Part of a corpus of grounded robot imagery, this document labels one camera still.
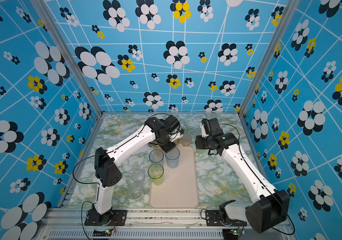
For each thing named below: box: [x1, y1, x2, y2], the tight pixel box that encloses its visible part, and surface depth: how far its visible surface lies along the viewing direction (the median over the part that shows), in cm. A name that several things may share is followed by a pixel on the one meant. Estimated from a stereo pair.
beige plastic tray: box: [149, 146, 199, 209], surface depth 84 cm
